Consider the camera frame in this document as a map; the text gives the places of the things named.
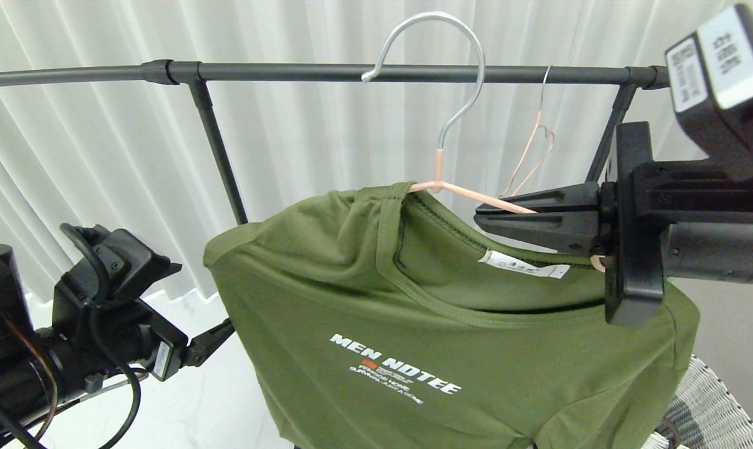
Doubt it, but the white curtain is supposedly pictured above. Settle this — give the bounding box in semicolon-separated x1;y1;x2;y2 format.
0;0;753;303

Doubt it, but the black clothes rack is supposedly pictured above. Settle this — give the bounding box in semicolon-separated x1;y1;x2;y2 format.
0;59;671;226

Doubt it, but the green printed T-shirt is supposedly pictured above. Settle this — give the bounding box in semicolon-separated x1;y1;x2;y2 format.
203;182;700;449

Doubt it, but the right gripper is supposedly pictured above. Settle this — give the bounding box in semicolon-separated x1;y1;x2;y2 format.
475;120;753;329

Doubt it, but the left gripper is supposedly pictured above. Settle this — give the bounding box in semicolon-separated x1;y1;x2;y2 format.
44;317;191;401

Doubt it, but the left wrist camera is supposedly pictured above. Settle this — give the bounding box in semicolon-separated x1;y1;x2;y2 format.
52;223;183;325

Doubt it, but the white laundry basket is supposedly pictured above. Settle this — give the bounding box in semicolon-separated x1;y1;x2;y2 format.
641;355;753;449

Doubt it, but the pink clothes hanger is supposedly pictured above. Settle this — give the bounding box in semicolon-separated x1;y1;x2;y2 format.
500;65;556;199
362;11;608;273

